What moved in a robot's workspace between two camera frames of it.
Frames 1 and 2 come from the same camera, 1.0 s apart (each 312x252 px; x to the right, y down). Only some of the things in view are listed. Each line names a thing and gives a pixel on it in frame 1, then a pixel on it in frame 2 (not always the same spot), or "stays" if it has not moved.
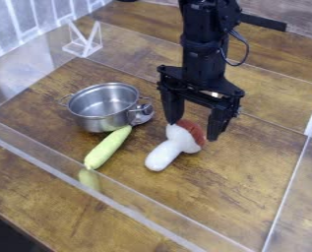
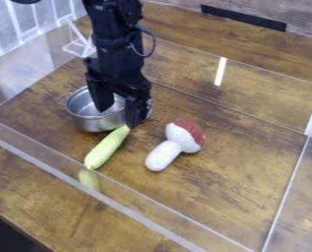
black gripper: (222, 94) → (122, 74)
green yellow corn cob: (106, 147) stays
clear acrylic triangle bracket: (84, 46) stays
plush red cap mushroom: (187, 138) stays
